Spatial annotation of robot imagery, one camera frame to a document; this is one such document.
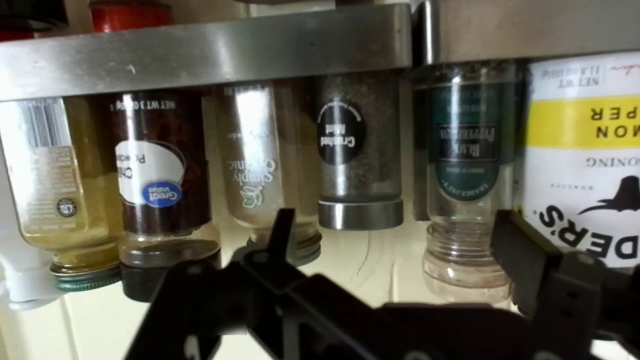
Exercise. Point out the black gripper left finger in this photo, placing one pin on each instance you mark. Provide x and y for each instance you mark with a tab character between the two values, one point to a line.
290	315

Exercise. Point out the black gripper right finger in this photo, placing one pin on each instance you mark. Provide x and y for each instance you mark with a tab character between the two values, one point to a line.
568	297

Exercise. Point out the crushed mint glass jar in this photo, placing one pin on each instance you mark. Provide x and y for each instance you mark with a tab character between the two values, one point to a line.
358	147

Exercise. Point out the clear organic spice jar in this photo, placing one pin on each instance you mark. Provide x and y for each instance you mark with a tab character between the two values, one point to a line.
271	161

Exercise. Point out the brown spice jar blue label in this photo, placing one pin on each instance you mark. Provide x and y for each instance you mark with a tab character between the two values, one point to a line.
164	187

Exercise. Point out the black peppercorn glass jar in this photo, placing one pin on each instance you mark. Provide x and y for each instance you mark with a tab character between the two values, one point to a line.
464	126

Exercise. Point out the yellow liquid glass jar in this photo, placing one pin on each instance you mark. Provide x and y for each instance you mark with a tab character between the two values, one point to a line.
62	179

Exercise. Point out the metal spice shelf rack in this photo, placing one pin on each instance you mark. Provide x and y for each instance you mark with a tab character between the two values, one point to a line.
355	38

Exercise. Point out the white yellow lemon pepper tin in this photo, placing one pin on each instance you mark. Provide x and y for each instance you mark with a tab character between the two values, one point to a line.
581	182

